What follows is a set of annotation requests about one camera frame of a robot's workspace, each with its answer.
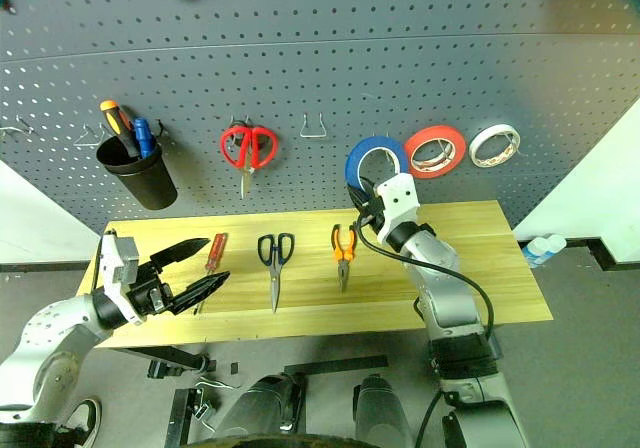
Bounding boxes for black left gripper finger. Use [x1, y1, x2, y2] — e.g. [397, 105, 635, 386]
[149, 237, 211, 270]
[169, 270, 232, 316]

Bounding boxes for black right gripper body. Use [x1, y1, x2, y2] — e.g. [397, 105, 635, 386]
[356, 195, 388, 230]

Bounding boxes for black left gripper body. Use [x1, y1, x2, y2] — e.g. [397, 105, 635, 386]
[127, 260, 177, 322]

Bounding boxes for blue tape roll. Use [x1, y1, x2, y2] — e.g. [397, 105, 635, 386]
[344, 135, 410, 192]

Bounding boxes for orange black pliers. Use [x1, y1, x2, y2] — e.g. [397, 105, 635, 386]
[330, 223, 358, 295]

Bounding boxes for red tape roll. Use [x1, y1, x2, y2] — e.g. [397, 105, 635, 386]
[403, 125, 467, 180]

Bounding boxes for white tape roll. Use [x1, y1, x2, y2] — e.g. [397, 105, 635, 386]
[468, 123, 522, 170]

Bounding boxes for grey perforated pegboard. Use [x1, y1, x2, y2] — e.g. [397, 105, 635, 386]
[0, 0, 640, 234]

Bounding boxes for black plastic cup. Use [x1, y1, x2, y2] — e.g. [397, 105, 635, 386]
[95, 135, 179, 211]

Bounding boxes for black table leg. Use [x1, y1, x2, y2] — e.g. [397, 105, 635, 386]
[163, 387, 204, 448]

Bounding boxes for dark grey rounded shape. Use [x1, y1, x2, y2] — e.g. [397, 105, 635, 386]
[214, 374, 307, 440]

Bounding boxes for clear plastic bottle blue label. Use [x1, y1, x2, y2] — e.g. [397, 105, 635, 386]
[544, 233, 568, 260]
[522, 237, 552, 270]

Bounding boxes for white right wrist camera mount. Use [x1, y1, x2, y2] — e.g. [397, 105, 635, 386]
[372, 173, 420, 245]

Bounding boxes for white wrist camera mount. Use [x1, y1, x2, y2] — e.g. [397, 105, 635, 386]
[92, 232, 147, 327]
[372, 173, 420, 245]

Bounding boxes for red handled screwdriver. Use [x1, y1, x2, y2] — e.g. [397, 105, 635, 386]
[193, 232, 229, 317]

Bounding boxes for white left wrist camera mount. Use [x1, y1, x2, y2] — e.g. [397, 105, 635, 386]
[92, 232, 147, 327]

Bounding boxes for black table frame bar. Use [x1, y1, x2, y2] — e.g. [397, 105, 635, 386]
[118, 346, 209, 374]
[282, 354, 390, 377]

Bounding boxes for dark blue handled scissors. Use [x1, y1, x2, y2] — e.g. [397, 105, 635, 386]
[257, 232, 296, 315]

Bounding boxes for metal wire loop hook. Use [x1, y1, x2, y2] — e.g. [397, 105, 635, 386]
[73, 122, 109, 148]
[299, 111, 329, 140]

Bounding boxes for red handled scissors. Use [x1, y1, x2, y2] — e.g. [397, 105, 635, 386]
[219, 125, 279, 200]

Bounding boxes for blue handled screwdriver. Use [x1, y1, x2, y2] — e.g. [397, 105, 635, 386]
[132, 117, 156, 160]

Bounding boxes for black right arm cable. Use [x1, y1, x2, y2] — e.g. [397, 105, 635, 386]
[355, 217, 497, 342]

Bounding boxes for orange black handled screwdriver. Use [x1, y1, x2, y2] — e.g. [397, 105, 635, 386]
[99, 99, 142, 160]

